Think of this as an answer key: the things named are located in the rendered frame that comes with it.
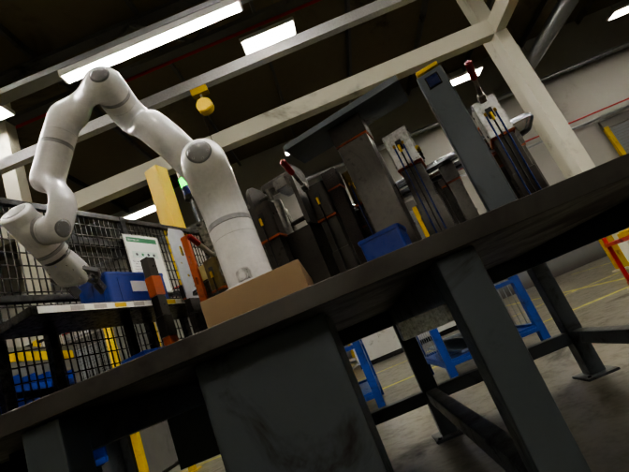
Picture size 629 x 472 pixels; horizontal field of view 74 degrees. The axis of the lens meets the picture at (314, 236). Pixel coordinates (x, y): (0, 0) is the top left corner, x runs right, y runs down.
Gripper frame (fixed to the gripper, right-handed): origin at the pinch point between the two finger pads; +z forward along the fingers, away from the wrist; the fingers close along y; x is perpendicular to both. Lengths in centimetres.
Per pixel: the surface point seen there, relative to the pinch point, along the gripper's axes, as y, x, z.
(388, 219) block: 93, 5, -1
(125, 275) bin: -13.1, 28.1, 20.2
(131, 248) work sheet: -32, 61, 32
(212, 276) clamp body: 25.7, 20.9, 22.5
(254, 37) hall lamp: -148, 867, 134
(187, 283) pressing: 1, 38, 39
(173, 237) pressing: -4, 55, 26
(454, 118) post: 114, 19, -18
